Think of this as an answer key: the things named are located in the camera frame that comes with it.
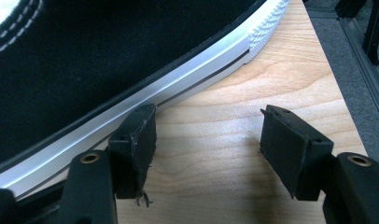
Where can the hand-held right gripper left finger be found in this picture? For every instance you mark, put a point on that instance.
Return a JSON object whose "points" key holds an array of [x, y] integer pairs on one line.
{"points": [[133, 149]]}

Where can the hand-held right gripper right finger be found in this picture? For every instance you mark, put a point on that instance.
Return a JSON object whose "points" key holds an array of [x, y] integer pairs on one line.
{"points": [[290, 146]]}

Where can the black white canvas sneaker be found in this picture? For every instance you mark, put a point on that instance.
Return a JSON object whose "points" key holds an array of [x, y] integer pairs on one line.
{"points": [[116, 46]]}

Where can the black metal stand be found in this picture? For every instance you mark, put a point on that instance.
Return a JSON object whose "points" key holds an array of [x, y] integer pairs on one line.
{"points": [[375, 34]]}

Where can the grey metal rail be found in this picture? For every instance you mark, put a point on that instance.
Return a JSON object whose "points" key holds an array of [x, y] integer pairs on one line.
{"points": [[363, 67]]}

